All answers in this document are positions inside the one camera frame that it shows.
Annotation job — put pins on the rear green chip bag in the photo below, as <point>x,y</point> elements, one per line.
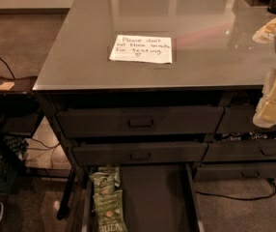
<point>106,179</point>

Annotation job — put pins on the bottom right grey drawer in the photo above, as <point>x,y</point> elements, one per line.
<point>208,172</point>

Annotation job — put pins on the dark side tray table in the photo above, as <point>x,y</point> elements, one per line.
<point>20,112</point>

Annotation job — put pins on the white handwritten paper note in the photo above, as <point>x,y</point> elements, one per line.
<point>144,49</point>

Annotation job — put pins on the middle left grey drawer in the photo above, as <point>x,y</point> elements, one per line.
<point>131,153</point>

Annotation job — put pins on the black crate with items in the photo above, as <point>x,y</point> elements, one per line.
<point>7,172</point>

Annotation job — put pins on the front green jalapeno chip bag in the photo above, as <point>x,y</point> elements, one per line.
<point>109,212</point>

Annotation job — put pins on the top left grey drawer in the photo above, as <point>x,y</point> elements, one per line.
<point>137,121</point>

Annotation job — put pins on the grey drawer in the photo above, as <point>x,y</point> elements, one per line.
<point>251,150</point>
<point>131,153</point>
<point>208,172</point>
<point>239,119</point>
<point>137,121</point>

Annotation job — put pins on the dark snack bags in drawer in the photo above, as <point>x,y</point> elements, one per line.
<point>241,136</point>

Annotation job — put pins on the top right grey drawer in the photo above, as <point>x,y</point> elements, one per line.
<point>239,119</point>

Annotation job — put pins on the middle right grey drawer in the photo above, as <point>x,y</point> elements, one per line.
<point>251,150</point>

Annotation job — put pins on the open bottom left drawer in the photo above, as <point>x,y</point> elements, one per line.
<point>159,198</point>

